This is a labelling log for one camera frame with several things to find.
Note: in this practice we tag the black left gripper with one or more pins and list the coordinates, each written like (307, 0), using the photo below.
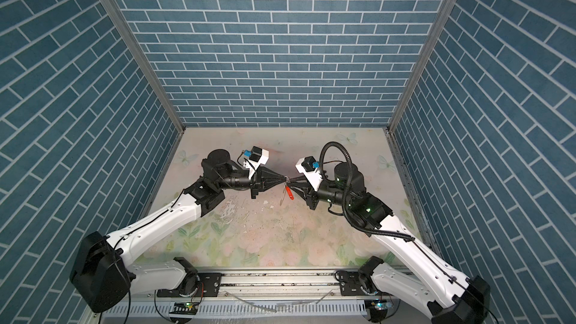
(262, 178)

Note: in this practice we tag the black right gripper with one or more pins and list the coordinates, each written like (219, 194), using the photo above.
(311, 194)

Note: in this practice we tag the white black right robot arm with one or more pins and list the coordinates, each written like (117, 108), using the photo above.
(435, 288)

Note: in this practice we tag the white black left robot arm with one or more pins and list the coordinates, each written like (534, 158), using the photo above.
(102, 271)

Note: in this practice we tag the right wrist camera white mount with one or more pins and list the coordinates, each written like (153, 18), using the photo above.
(310, 168)

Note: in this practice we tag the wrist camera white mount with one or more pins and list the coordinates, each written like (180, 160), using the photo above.
(310, 168)
(253, 159)

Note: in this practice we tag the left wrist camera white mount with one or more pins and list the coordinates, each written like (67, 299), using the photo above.
(253, 159)

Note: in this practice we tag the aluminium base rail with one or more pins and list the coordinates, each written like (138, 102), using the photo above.
(275, 283)

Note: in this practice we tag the white slotted cable duct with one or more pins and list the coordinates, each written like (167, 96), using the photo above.
(235, 309)

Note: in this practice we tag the aluminium corner post right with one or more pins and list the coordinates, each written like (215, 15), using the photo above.
(433, 36)

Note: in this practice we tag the aluminium corner post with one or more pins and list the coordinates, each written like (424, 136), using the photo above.
(120, 23)
(433, 36)

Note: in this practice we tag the aluminium corner post left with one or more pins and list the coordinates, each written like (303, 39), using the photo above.
(120, 23)

